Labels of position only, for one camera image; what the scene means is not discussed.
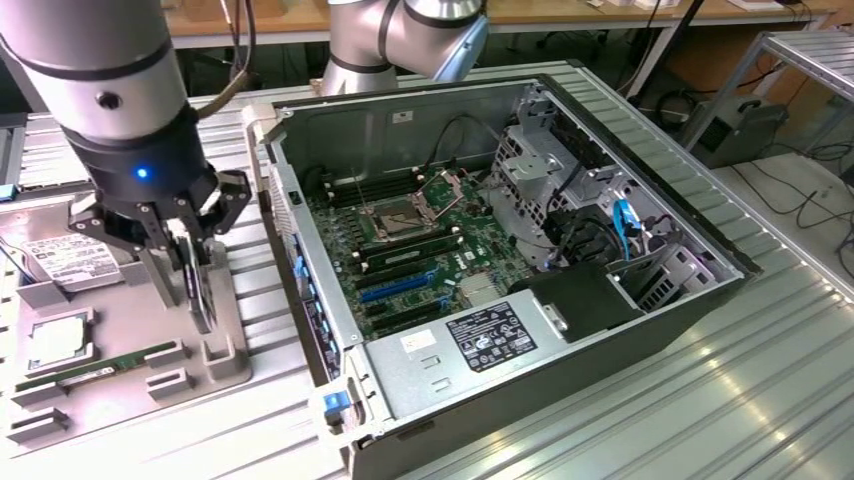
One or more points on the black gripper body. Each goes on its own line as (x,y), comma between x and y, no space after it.
(143,160)

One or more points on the dark graphics card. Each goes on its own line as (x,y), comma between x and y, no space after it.
(200,295)

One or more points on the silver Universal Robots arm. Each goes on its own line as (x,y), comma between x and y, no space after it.
(100,55)

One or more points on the hard disk with white label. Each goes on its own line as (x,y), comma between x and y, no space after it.
(69,260)

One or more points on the thin locking lever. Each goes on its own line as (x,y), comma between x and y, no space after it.
(363,197)

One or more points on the grey parts rack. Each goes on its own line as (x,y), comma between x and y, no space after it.
(133,345)

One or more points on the silver CPU chip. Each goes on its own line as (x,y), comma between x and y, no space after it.
(59,345)

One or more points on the CPU socket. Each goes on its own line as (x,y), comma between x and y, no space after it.
(395,219)

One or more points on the black expansion slot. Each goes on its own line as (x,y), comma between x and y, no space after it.
(394,277)

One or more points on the black RAM stick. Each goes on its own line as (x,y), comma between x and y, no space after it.
(414,252)

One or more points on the green RAM stick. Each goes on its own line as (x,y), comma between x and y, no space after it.
(87,372)

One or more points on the blue expansion slot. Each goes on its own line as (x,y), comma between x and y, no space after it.
(396,287)

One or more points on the metal socket cover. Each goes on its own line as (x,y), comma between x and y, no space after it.
(442,189)

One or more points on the green motherboard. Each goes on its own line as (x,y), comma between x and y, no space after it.
(460,255)

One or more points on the silver chipset heatsink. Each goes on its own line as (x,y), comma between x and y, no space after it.
(483,291)

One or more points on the blue case latch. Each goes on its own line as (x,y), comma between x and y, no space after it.
(335,404)

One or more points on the metal disk bay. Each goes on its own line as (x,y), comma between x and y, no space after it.
(540,175)

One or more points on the grey power supply unit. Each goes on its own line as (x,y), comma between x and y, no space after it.
(460,360)

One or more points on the black plastic shroud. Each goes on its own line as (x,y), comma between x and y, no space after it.
(580,300)

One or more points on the wooden desk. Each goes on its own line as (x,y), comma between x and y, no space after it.
(534,15)

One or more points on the open black PC case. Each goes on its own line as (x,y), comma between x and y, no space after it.
(600,320)

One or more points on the grey box device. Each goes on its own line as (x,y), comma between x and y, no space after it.
(736,132)

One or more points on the aluminium frame table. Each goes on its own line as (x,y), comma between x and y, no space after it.
(801,55)

